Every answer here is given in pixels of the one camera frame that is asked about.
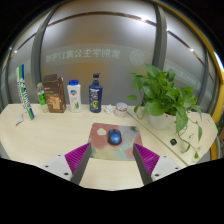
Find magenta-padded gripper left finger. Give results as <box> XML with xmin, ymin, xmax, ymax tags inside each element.
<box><xmin>41</xmin><ymin>142</ymin><xmax>93</xmax><ymax>186</ymax></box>

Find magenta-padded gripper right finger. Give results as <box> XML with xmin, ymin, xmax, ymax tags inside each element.
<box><xmin>131</xmin><ymin>142</ymin><xmax>181</xmax><ymax>186</ymax></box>

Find blue computer mouse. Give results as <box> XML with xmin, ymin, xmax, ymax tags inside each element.
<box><xmin>107</xmin><ymin>128</ymin><xmax>123</xmax><ymax>146</ymax></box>

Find colourful printed mouse pad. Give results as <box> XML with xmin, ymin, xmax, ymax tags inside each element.
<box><xmin>87</xmin><ymin>122</ymin><xmax>144</xmax><ymax>162</ymax></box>

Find crumpled white paper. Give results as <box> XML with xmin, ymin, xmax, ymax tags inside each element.
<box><xmin>103</xmin><ymin>104</ymin><xmax>116</xmax><ymax>116</ymax></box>

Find white bottle blue cap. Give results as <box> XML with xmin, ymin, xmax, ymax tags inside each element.
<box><xmin>66</xmin><ymin>79</ymin><xmax>83</xmax><ymax>113</ymax></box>

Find potted green plant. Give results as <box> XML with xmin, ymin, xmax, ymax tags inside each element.
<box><xmin>126</xmin><ymin>63</ymin><xmax>204</xmax><ymax>160</ymax></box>

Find dark blue pump bottle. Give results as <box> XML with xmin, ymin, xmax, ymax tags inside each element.
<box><xmin>88</xmin><ymin>72</ymin><xmax>104</xmax><ymax>114</ymax></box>

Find brown cardboard box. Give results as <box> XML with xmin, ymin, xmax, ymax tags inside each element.
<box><xmin>42</xmin><ymin>73</ymin><xmax>67</xmax><ymax>114</ymax></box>

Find clear bottle green label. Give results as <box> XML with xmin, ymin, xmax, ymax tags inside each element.
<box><xmin>36</xmin><ymin>82</ymin><xmax>49</xmax><ymax>114</ymax></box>

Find tall white shuttlecock tube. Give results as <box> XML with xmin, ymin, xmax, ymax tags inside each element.
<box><xmin>15</xmin><ymin>63</ymin><xmax>36</xmax><ymax>121</ymax></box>

